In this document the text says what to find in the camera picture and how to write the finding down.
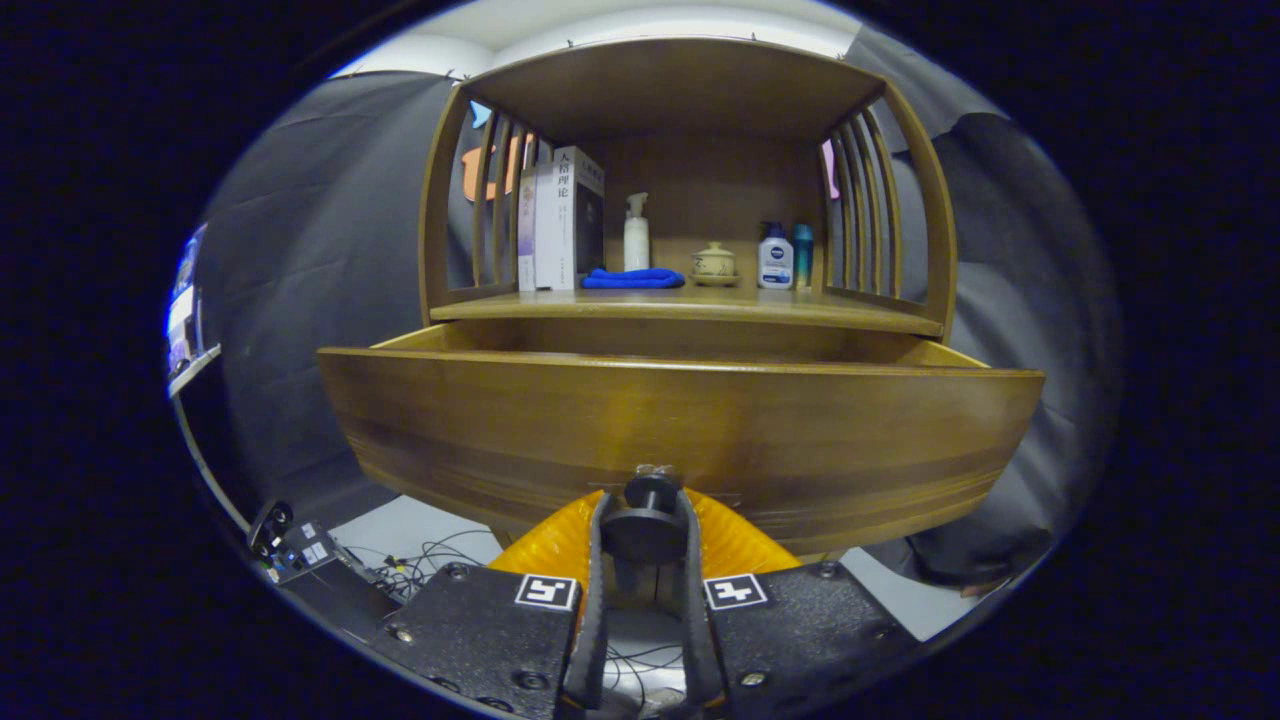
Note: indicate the wooden countertop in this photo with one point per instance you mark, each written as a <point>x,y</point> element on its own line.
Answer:
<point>700,303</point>

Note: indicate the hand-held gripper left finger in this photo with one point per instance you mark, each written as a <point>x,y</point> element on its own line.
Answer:
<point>592,620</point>

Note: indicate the white stand pole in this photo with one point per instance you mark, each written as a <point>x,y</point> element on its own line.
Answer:
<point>205,470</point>

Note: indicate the thin pale purple book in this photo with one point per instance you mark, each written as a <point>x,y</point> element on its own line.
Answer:
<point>526,230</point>

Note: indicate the wooden drawer with black knob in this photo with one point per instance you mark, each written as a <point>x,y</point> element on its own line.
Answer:
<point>700,420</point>

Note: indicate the white pump bottle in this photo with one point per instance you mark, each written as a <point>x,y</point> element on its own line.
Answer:
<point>636,245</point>

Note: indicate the wooden cabinet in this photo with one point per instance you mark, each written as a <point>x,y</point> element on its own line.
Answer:
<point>680,90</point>

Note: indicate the blue folded cloth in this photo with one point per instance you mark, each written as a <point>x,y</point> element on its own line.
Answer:
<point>632,279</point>

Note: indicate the beige lidded tea cup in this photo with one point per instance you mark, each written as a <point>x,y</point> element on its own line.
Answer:
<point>714,262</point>

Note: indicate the white lotion bottle blue cap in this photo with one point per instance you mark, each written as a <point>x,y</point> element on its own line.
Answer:
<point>775,260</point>

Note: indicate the teal slim bottle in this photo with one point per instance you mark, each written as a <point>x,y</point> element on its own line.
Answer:
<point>803,255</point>

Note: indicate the white stand tray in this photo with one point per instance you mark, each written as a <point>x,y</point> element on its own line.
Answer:
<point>195,370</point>

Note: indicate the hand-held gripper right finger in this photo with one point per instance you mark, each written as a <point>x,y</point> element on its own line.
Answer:
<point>697,630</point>

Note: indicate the computer monitor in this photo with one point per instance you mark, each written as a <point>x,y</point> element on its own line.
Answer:
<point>183,310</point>

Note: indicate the thick white book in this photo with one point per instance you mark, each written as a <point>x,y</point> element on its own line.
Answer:
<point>560,220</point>

